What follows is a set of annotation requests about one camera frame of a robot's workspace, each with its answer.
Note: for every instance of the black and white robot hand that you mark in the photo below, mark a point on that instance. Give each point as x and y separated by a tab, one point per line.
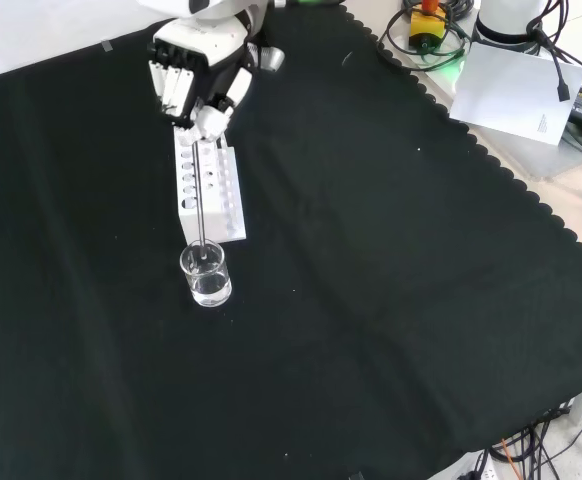
206	45

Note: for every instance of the clear glass rod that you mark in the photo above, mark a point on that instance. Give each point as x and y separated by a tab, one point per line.
199	200

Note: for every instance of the white test tube rack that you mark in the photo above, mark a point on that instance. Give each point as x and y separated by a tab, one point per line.
221	210

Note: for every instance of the clear glass beaker with water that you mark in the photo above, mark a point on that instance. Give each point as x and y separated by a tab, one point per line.
210	285

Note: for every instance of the clear tape piece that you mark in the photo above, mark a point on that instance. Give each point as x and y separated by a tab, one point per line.
357	476
107	46

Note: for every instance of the yellow stop button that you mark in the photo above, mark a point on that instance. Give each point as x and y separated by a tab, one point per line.
427	30

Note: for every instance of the black bench cloth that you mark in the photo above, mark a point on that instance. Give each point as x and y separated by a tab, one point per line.
321	275

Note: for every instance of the white paper sheet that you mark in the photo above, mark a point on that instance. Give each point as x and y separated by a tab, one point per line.
511	90

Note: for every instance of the white socket strip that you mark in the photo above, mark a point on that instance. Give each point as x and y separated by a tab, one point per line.
483	467

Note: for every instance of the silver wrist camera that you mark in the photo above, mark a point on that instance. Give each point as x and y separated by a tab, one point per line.
271	57

